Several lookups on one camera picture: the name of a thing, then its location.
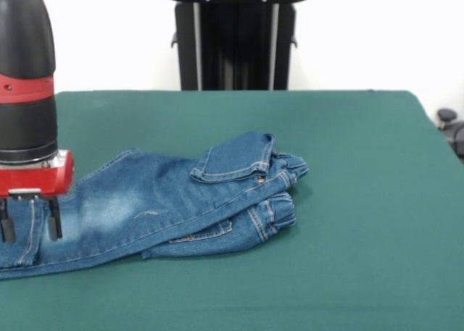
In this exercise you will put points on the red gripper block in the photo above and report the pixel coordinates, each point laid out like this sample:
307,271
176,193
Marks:
36,180

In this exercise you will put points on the blue denim jeans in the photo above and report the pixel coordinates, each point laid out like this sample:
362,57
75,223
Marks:
163,200

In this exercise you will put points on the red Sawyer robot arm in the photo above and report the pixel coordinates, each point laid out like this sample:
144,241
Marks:
25,55

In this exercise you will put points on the dark green table cloth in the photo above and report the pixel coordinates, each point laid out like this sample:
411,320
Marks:
344,237

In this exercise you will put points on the grey chair base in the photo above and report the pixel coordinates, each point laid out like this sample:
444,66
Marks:
449,128

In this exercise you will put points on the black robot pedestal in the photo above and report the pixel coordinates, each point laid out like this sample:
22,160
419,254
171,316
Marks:
235,48

